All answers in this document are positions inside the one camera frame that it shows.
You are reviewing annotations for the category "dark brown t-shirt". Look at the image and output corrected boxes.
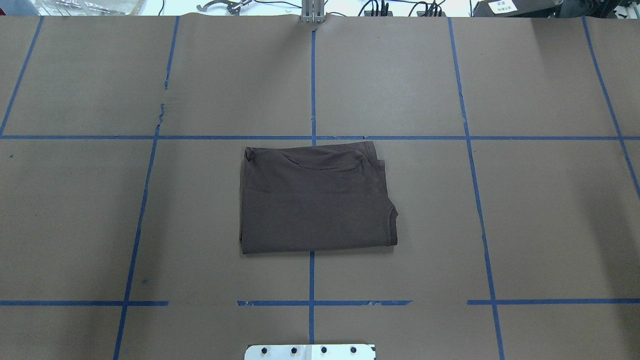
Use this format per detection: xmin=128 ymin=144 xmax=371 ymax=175
xmin=239 ymin=141 xmax=398 ymax=255

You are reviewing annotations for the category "brown paper table cover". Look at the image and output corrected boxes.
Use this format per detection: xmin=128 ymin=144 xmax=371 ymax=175
xmin=1 ymin=13 xmax=639 ymax=360

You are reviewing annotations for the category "black box with white label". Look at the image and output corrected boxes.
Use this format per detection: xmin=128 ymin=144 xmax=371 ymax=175
xmin=471 ymin=0 xmax=563 ymax=18

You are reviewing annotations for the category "aluminium profile post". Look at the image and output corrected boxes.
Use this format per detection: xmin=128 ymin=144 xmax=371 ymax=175
xmin=300 ymin=0 xmax=327 ymax=24

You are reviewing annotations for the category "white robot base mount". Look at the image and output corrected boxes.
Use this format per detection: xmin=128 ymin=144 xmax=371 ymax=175
xmin=244 ymin=343 xmax=377 ymax=360

